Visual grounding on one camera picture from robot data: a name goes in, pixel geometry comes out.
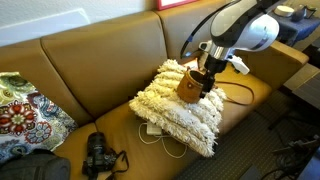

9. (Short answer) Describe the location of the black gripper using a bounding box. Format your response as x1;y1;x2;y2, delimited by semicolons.
199;56;227;98

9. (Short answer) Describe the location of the brown round woven bag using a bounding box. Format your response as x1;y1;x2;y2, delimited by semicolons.
176;68;256;106

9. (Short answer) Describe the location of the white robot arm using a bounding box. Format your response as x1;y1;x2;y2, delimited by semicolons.
180;0;280;98

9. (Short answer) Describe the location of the tan leather sofa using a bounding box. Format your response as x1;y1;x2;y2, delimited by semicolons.
0;0;310;180

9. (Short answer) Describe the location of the cream shaggy pillow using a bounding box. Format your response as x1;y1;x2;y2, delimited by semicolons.
129;59;227;157

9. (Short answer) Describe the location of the red framed picture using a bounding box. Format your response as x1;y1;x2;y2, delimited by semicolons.
157;0;197;11

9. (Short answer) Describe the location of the blue side table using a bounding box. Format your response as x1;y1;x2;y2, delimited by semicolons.
269;11;320;46

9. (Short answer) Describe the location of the colourful floral pillow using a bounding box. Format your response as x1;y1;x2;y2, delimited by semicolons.
0;72;78;163

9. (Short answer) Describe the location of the white charger with cable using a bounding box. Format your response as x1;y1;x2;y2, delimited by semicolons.
138;122;188;159

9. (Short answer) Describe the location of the black Sony camera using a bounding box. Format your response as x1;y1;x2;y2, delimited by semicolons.
82;132;129;180

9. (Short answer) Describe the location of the black camera bag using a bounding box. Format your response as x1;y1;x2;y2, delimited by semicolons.
0;149;71;180

